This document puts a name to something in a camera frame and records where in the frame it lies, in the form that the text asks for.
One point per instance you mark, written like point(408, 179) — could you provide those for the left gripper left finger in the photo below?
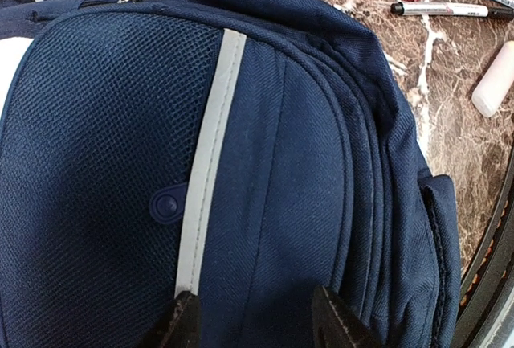
point(179, 326)

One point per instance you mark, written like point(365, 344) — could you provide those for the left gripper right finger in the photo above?
point(335, 325)

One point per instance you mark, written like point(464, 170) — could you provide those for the navy blue student backpack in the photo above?
point(246, 151)

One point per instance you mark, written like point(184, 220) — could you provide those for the yellow tip highlighter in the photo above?
point(495, 83)

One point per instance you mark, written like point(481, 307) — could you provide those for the black cap white marker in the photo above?
point(451, 9)

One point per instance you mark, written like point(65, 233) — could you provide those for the black front rail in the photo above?
point(486, 309)

